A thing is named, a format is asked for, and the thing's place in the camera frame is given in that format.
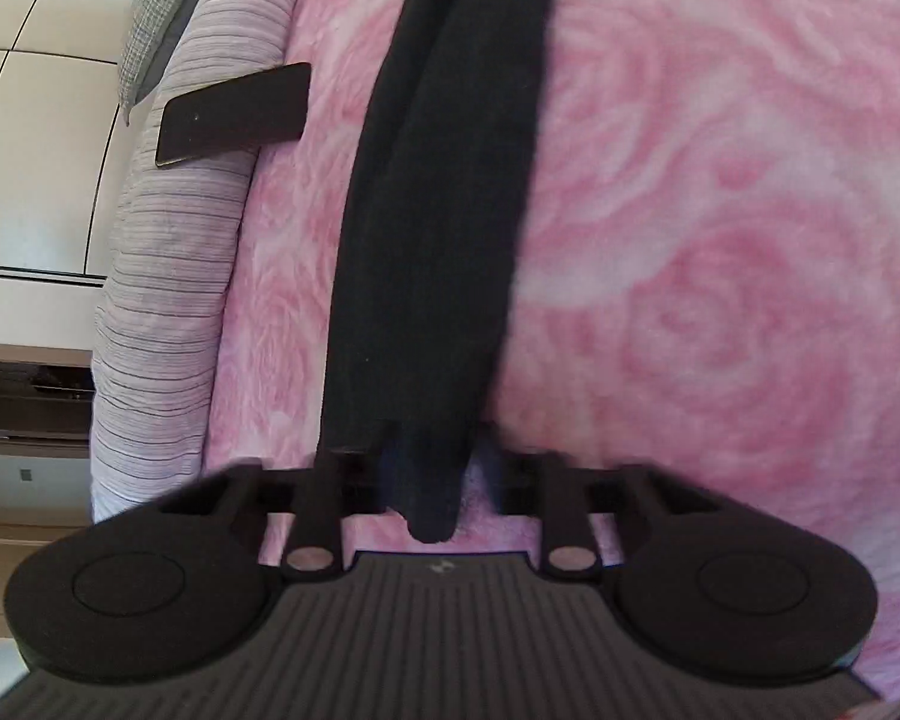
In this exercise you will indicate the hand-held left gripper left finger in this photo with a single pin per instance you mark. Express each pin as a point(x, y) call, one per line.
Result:
point(321, 499)

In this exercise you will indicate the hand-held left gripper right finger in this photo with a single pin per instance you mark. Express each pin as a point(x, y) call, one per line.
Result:
point(562, 499)

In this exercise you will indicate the black pants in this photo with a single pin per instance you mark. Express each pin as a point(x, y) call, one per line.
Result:
point(435, 225)

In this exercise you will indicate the pink rose blanket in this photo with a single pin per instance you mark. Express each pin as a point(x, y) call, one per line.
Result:
point(690, 255)

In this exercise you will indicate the wooden shelf unit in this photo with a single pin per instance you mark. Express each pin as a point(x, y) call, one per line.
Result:
point(22, 405)

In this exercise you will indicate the black flat tablet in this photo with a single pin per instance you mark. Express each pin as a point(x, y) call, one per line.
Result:
point(232, 114)

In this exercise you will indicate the white wardrobe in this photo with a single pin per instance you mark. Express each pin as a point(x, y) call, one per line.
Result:
point(37, 105)

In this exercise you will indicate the grey checked pillow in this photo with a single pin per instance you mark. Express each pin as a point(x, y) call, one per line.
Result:
point(157, 15)

